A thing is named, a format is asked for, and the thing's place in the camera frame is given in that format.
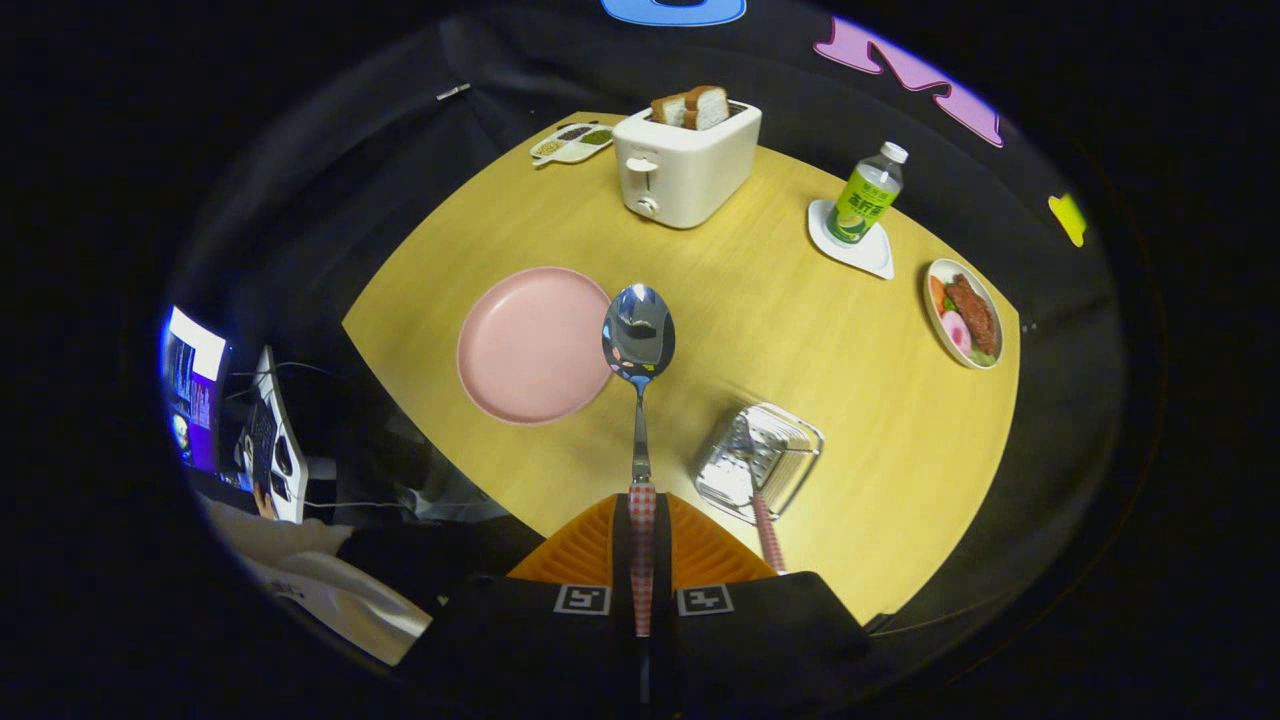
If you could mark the white coaster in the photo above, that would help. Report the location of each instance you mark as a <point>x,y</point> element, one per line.
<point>870,255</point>

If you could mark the white divided condiment dish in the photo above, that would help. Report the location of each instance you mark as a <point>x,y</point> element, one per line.
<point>572,148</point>

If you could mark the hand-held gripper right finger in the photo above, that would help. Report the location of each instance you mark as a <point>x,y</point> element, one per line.
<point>770,640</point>

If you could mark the toast bread slice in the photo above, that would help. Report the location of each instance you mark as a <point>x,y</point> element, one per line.
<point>668,108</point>
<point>708,106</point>

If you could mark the green label drink bottle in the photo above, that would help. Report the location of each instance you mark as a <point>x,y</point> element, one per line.
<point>862,205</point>

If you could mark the silver cloth clip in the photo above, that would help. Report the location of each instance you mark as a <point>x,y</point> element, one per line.
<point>453,92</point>

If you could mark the pink plate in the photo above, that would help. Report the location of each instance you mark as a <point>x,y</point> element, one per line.
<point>530,345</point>

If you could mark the plate of food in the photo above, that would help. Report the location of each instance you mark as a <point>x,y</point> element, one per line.
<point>968,315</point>

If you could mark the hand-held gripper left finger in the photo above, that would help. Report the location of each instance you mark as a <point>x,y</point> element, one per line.
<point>520,640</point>

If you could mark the white toaster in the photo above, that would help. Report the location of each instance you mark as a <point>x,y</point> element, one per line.
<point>690,170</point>

